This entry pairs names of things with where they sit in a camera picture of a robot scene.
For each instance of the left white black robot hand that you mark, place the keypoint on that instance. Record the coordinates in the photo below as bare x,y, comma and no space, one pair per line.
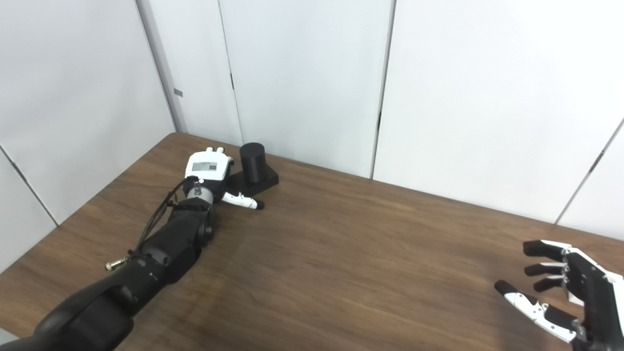
207,165

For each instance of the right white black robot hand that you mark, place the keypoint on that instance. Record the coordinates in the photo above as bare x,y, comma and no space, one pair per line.
594,292

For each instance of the black peg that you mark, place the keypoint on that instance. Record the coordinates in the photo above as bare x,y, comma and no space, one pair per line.
252,163

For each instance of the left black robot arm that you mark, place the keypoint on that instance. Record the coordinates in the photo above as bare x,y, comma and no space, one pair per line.
146,273

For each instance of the grey wall corner post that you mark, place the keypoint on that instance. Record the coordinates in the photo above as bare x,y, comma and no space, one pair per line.
161,63

